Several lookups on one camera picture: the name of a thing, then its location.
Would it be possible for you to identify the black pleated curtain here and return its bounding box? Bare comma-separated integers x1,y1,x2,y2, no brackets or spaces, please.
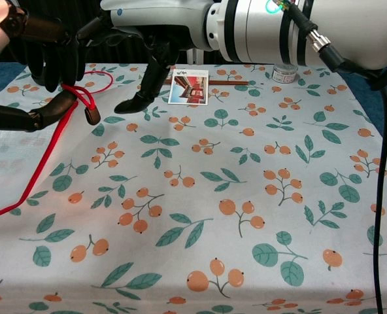
0,31,220,65

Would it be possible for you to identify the clear mesh zipper pouch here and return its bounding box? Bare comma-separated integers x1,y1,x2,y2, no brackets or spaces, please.
0,83,102,224

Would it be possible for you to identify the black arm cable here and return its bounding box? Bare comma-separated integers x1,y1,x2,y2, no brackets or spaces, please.
286,0,387,314

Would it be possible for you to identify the floral tablecloth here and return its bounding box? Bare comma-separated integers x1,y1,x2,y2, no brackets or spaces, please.
0,61,387,314

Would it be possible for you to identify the red ring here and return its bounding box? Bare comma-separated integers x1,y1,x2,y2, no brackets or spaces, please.
81,70,115,95

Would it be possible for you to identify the brown wooden stick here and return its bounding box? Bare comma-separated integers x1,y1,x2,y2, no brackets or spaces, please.
160,77,250,87

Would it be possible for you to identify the postcard with red building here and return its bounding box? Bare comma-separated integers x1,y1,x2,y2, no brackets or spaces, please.
167,68,210,107

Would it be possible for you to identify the small clear jar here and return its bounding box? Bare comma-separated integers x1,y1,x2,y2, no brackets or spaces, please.
272,63,298,84

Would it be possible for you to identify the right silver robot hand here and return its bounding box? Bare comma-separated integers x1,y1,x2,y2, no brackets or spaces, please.
76,0,214,114

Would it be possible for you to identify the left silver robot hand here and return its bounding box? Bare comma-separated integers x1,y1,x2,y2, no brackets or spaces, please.
0,0,87,132

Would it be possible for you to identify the white metal frame post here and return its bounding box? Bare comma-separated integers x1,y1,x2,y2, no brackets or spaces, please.
186,48,205,65

